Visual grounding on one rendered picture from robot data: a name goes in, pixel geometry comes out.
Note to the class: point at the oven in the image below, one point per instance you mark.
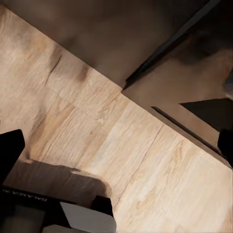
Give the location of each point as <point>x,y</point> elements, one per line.
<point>188,83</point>

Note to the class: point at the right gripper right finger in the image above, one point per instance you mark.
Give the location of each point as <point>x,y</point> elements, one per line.
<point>225,144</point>

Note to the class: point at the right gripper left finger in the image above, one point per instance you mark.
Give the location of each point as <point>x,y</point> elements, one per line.
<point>11,146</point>

